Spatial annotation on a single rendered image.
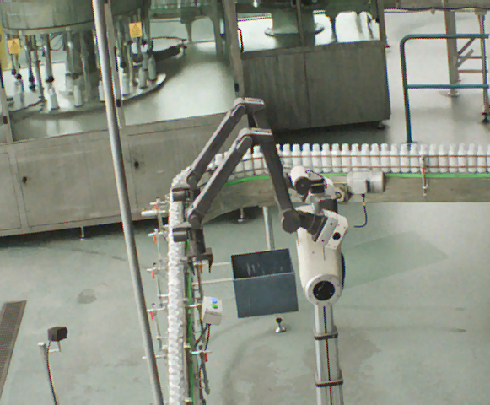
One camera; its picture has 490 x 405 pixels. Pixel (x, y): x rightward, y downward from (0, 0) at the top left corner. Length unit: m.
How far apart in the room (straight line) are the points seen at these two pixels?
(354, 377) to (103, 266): 2.59
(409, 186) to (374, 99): 3.93
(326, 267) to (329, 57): 5.70
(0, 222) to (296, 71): 3.25
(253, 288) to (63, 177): 3.30
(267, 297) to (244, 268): 0.32
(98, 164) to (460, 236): 2.81
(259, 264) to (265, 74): 4.61
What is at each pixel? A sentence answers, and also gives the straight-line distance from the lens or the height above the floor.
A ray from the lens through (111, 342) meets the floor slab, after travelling 7.14.
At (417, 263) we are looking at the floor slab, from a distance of 7.75.
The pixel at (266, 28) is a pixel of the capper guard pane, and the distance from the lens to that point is 10.17.
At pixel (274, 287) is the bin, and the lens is 5.56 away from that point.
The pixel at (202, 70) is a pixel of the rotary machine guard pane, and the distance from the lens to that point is 8.29.
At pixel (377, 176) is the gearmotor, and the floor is 1.02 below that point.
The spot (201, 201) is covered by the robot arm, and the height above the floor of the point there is 1.71.
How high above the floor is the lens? 3.29
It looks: 21 degrees down
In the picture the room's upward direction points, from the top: 6 degrees counter-clockwise
